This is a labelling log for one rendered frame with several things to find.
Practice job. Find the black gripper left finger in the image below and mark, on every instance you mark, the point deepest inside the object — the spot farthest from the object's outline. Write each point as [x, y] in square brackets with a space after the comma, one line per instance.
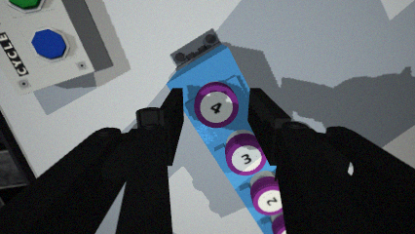
[71, 198]

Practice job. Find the white button housing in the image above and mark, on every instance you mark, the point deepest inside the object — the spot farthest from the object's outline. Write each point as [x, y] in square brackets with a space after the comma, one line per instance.
[41, 43]

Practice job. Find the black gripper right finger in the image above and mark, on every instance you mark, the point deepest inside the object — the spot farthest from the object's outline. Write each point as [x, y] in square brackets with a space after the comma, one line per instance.
[311, 167]

